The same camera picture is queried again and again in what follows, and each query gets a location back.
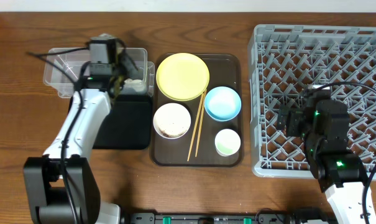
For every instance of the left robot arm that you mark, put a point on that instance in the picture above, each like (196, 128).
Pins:
(60, 185)

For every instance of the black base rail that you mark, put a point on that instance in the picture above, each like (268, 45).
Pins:
(263, 216)

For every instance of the yellow plate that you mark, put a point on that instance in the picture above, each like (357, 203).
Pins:
(182, 76)

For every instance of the black waste tray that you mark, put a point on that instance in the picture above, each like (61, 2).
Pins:
(127, 126)

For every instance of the grey dishwasher rack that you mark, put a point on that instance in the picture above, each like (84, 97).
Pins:
(283, 61)

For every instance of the light blue bowl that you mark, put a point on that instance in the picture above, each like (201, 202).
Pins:
(222, 103)

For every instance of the wooden chopstick right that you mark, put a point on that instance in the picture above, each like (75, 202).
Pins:
(201, 113)

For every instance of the brown serving tray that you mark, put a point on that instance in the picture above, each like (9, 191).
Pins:
(224, 70)

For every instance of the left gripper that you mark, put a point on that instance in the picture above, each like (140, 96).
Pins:
(123, 66)

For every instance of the white green cup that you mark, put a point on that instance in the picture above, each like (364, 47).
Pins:
(227, 142)

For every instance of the wooden chopstick left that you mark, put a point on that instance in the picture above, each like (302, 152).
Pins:
(196, 124)

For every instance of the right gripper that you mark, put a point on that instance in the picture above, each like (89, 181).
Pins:
(296, 117)

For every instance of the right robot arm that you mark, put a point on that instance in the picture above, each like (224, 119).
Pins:
(343, 178)

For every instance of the wooden chopstick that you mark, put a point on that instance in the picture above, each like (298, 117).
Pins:
(196, 124)
(201, 113)

